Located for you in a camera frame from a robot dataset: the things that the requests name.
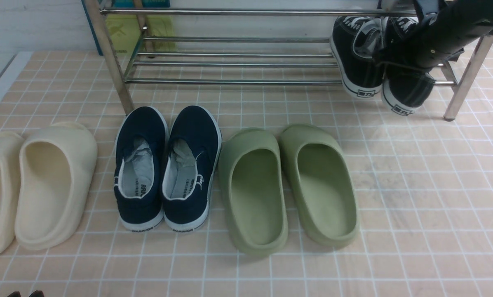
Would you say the navy canvas shoe left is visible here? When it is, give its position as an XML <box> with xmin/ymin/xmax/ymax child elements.
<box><xmin>113</xmin><ymin>106</ymin><xmax>169</xmax><ymax>232</ymax></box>

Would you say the green slipper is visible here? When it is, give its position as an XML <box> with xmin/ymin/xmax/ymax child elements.
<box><xmin>279</xmin><ymin>124</ymin><xmax>359</xmax><ymax>249</ymax></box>
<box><xmin>218</xmin><ymin>128</ymin><xmax>289</xmax><ymax>257</ymax></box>

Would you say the cream slipper far left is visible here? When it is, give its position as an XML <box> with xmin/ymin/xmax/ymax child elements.
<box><xmin>0</xmin><ymin>132</ymin><xmax>24</xmax><ymax>254</ymax></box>

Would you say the black canvas sneaker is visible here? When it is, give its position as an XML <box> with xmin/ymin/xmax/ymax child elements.
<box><xmin>382</xmin><ymin>17</ymin><xmax>435</xmax><ymax>116</ymax></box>
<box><xmin>329</xmin><ymin>16</ymin><xmax>384</xmax><ymax>99</ymax></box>

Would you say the navy canvas shoe right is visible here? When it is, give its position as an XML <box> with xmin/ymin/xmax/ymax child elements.
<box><xmin>161</xmin><ymin>106</ymin><xmax>222</xmax><ymax>233</ymax></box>

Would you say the cream slipper right one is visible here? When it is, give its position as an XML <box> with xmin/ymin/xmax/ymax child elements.
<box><xmin>15</xmin><ymin>122</ymin><xmax>98</xmax><ymax>250</ymax></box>

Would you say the green slipper left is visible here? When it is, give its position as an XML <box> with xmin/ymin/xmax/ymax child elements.
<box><xmin>218</xmin><ymin>128</ymin><xmax>289</xmax><ymax>257</ymax></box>

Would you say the green slipper right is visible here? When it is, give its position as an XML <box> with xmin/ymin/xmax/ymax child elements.
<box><xmin>279</xmin><ymin>124</ymin><xmax>359</xmax><ymax>249</ymax></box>

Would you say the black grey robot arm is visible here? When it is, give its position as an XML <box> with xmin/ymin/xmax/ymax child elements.
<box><xmin>373</xmin><ymin>0</ymin><xmax>493</xmax><ymax>72</ymax></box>

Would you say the navy canvas shoe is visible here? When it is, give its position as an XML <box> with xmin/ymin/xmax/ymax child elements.
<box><xmin>113</xmin><ymin>106</ymin><xmax>169</xmax><ymax>232</ymax></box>
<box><xmin>161</xmin><ymin>106</ymin><xmax>222</xmax><ymax>233</ymax></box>

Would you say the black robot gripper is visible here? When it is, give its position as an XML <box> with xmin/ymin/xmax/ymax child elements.
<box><xmin>373</xmin><ymin>0</ymin><xmax>493</xmax><ymax>73</ymax></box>

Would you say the teal yellow book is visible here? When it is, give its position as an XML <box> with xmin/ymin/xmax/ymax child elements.
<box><xmin>81</xmin><ymin>0</ymin><xmax>176</xmax><ymax>57</ymax></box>

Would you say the metal shoe rack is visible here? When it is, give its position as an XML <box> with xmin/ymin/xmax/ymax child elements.
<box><xmin>84</xmin><ymin>0</ymin><xmax>493</xmax><ymax>122</ymax></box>

